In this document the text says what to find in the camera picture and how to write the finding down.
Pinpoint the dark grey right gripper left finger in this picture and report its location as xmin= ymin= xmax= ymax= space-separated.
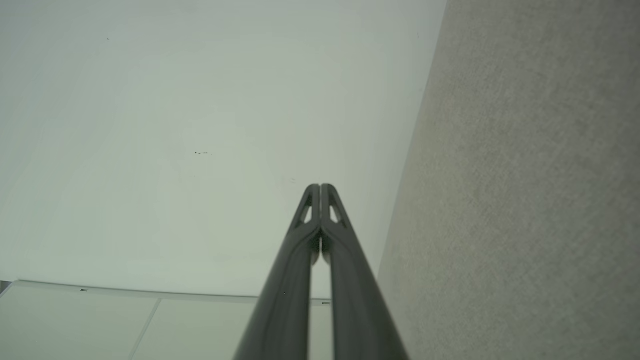
xmin=234 ymin=183 xmax=321 ymax=360

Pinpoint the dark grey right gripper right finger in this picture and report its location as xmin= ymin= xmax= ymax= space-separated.
xmin=320 ymin=183 xmax=410 ymax=360

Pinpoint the white baseboard strip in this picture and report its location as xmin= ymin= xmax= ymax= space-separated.
xmin=0 ymin=280 xmax=332 ymax=307

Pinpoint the grey fabric sofa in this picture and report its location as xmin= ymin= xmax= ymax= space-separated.
xmin=377 ymin=0 xmax=640 ymax=360

